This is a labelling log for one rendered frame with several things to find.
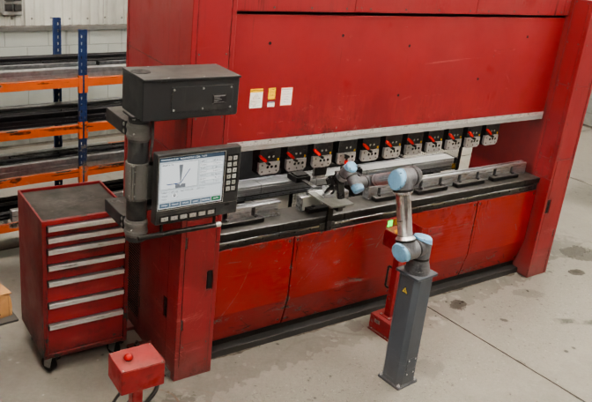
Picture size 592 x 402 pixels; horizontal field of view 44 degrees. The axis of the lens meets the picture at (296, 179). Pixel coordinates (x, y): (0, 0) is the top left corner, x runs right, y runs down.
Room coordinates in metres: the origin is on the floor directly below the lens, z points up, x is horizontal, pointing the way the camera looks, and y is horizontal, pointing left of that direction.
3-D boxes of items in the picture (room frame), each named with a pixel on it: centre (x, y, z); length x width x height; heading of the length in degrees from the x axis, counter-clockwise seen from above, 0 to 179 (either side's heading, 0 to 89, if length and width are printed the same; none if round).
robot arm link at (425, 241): (3.88, -0.77, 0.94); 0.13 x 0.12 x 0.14; 132
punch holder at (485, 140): (5.38, -1.42, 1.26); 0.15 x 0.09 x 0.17; 126
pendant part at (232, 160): (3.29, 0.50, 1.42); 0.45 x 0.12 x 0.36; 127
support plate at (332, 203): (4.33, -0.23, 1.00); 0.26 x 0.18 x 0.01; 36
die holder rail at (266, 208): (4.12, 0.30, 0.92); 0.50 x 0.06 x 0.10; 126
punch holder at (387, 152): (4.79, -0.61, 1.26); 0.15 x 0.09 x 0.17; 126
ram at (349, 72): (4.83, -0.67, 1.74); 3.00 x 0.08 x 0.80; 126
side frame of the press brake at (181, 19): (4.01, 0.74, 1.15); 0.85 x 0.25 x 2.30; 36
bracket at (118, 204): (3.46, 0.74, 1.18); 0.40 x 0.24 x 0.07; 126
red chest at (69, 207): (3.84, 1.27, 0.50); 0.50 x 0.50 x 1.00; 36
